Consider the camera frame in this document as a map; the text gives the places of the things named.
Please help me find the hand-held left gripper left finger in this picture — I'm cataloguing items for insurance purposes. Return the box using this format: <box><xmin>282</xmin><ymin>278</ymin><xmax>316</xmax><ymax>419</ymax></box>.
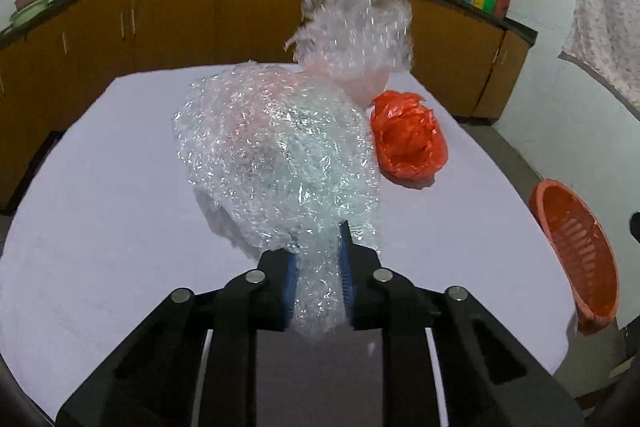
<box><xmin>55</xmin><ymin>248</ymin><xmax>301</xmax><ymax>427</ymax></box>

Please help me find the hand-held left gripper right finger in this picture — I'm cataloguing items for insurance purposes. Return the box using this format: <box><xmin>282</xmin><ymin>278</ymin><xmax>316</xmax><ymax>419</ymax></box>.
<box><xmin>337</xmin><ymin>219</ymin><xmax>586</xmax><ymax>427</ymax></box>

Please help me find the clear bubble wrap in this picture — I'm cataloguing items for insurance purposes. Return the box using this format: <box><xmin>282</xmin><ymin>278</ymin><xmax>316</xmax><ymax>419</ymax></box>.
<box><xmin>171</xmin><ymin>61</ymin><xmax>383</xmax><ymax>343</ymax></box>

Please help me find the orange plastic bag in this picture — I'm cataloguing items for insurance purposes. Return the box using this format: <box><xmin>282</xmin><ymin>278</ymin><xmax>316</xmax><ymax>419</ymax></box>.
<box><xmin>369</xmin><ymin>90</ymin><xmax>449</xmax><ymax>182</ymax></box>

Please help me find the red plastic mesh basket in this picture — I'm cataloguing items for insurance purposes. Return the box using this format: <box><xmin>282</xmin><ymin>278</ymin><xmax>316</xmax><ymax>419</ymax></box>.
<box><xmin>529</xmin><ymin>178</ymin><xmax>621</xmax><ymax>334</ymax></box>

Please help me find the clear plastic bag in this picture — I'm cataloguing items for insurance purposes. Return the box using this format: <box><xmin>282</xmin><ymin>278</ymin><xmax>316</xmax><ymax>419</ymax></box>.
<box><xmin>284</xmin><ymin>0</ymin><xmax>415</xmax><ymax>95</ymax></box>

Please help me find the orange plastic basket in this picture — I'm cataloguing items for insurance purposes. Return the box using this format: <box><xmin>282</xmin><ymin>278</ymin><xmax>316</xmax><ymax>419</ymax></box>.
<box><xmin>530</xmin><ymin>179</ymin><xmax>621</xmax><ymax>334</ymax></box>

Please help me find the table with white cloth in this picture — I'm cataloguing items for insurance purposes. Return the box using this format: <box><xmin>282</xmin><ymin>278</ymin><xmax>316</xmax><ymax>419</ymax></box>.
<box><xmin>0</xmin><ymin>63</ymin><xmax>581</xmax><ymax>427</ymax></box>

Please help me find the row of wooden base cabinets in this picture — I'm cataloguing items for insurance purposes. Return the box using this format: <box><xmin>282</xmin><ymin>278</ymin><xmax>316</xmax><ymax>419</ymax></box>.
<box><xmin>0</xmin><ymin>0</ymin><xmax>531</xmax><ymax>212</ymax></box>

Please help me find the floral pink curtain cloth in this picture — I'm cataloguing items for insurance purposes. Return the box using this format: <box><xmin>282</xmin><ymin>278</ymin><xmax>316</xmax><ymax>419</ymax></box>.
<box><xmin>558</xmin><ymin>0</ymin><xmax>640</xmax><ymax>118</ymax></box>

